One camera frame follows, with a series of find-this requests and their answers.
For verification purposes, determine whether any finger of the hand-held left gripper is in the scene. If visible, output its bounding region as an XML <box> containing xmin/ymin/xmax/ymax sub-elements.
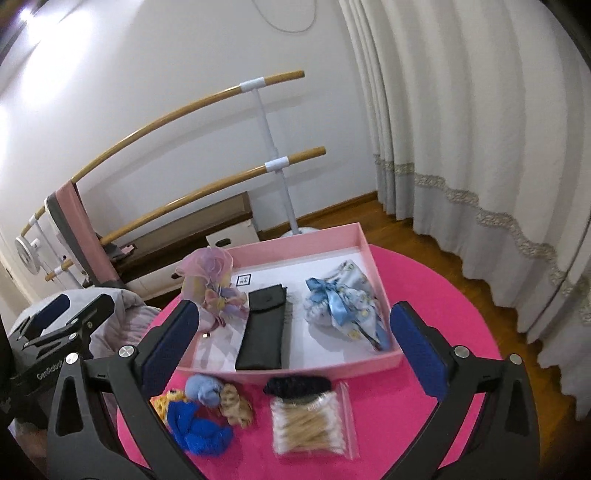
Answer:
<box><xmin>7</xmin><ymin>293</ymin><xmax>72</xmax><ymax>346</ymax></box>
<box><xmin>25</xmin><ymin>294</ymin><xmax>117</xmax><ymax>358</ymax></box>

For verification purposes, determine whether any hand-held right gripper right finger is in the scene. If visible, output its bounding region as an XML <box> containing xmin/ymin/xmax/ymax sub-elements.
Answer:
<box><xmin>389</xmin><ymin>301</ymin><xmax>541</xmax><ymax>480</ymax></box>

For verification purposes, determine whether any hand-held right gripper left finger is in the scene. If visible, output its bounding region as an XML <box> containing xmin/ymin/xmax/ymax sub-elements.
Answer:
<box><xmin>46</xmin><ymin>299</ymin><xmax>204</xmax><ymax>480</ymax></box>

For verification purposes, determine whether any yellow knitted sock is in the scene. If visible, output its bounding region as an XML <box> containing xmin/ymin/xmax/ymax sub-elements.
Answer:
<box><xmin>150</xmin><ymin>390</ymin><xmax>192</xmax><ymax>430</ymax></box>

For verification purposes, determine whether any light blue sock ball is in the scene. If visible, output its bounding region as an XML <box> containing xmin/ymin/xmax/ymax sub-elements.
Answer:
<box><xmin>185</xmin><ymin>374</ymin><xmax>227</xmax><ymax>409</ymax></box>

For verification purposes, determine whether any leopard print sock ball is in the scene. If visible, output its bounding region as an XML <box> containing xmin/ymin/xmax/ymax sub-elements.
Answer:
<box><xmin>218</xmin><ymin>384</ymin><xmax>256</xmax><ymax>428</ymax></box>

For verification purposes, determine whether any pink shallow box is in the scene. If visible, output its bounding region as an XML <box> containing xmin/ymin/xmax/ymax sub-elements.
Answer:
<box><xmin>178</xmin><ymin>222</ymin><xmax>404</xmax><ymax>374</ymax></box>

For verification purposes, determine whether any dark navy sock ball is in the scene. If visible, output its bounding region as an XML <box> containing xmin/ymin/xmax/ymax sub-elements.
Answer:
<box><xmin>263</xmin><ymin>376</ymin><xmax>332</xmax><ymax>400</ymax></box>

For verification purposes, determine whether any clear bag of cotton swabs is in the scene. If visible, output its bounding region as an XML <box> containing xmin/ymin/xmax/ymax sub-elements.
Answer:
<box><xmin>269</xmin><ymin>381</ymin><xmax>360</xmax><ymax>460</ymax></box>

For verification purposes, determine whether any grey duvet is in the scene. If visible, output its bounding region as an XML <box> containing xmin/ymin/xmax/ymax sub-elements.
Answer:
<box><xmin>9</xmin><ymin>288</ymin><xmax>160</xmax><ymax>430</ymax></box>

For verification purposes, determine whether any dark cloth bundle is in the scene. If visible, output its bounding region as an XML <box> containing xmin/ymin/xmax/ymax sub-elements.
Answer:
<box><xmin>104</xmin><ymin>242</ymin><xmax>137</xmax><ymax>266</ymax></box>

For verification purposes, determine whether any lilac organza pouch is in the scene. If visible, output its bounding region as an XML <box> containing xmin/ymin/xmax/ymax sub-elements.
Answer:
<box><xmin>202</xmin><ymin>285</ymin><xmax>251</xmax><ymax>331</ymax></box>

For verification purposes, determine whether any pink round tablecloth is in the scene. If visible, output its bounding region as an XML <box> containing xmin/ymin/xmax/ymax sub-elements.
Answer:
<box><xmin>115</xmin><ymin>244</ymin><xmax>504</xmax><ymax>480</ymax></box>

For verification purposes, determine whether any grey towel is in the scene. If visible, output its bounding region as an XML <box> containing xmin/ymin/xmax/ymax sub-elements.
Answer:
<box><xmin>45</xmin><ymin>194</ymin><xmax>93</xmax><ymax>289</ymax></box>

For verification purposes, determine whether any pink towel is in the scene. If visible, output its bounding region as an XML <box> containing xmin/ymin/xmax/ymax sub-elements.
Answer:
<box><xmin>55</xmin><ymin>181</ymin><xmax>123</xmax><ymax>284</ymax></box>

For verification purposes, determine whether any black flat pouch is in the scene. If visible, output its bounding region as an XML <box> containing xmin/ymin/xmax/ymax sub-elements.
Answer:
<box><xmin>235</xmin><ymin>283</ymin><xmax>291</xmax><ymax>371</ymax></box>

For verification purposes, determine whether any dark bench with white drawers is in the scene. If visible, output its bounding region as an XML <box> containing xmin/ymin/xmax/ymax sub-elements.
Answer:
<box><xmin>115</xmin><ymin>191</ymin><xmax>259</xmax><ymax>308</ymax></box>

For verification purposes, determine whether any white curtain with lace trim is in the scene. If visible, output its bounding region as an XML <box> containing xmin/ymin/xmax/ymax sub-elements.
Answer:
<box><xmin>339</xmin><ymin>0</ymin><xmax>591</xmax><ymax>344</ymax></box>

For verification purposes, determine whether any wooden ballet barre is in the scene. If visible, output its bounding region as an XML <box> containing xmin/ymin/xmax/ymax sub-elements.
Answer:
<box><xmin>21</xmin><ymin>69</ymin><xmax>328</xmax><ymax>282</ymax></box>

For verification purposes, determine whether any blue floral drawstring bag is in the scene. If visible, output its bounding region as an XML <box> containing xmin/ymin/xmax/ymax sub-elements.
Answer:
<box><xmin>302</xmin><ymin>261</ymin><xmax>393</xmax><ymax>354</ymax></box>

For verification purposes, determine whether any thin wall cable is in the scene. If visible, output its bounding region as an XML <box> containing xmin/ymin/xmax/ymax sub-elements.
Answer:
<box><xmin>252</xmin><ymin>0</ymin><xmax>319</xmax><ymax>34</ymax></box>

